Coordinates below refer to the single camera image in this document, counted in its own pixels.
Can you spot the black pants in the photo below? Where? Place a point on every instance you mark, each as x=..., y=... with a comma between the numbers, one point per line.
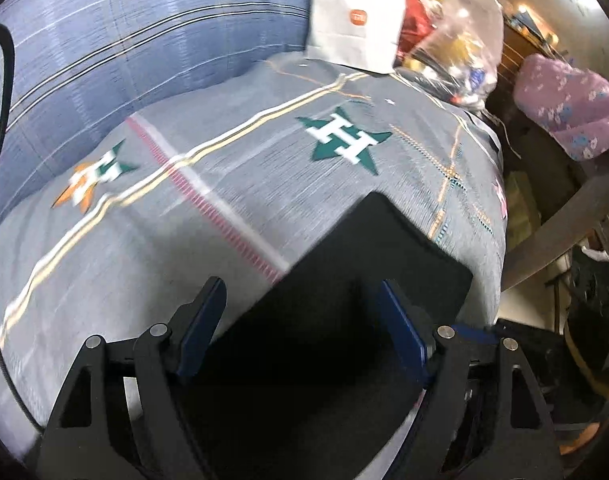
x=329, y=340

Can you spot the clear plastic bag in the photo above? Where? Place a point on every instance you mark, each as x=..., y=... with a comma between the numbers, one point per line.
x=459, y=45

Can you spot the blue plaid quilt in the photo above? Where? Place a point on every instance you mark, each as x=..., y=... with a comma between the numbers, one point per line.
x=134, y=50

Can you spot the grey metal frame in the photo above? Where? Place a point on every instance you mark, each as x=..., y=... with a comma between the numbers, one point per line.
x=559, y=225

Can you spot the red plastic bag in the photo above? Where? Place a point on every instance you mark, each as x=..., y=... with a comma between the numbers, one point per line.
x=417, y=20

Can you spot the pink floral cloth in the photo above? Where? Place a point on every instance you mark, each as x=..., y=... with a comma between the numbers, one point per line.
x=574, y=110

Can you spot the white paper bag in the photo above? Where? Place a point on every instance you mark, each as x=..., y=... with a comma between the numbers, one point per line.
x=357, y=15

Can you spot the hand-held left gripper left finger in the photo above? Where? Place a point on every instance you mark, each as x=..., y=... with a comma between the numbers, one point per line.
x=200, y=332

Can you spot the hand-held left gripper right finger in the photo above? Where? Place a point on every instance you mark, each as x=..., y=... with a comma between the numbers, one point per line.
x=403, y=332

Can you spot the grey star-printed bed sheet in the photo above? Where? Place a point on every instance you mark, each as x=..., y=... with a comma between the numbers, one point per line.
x=234, y=185

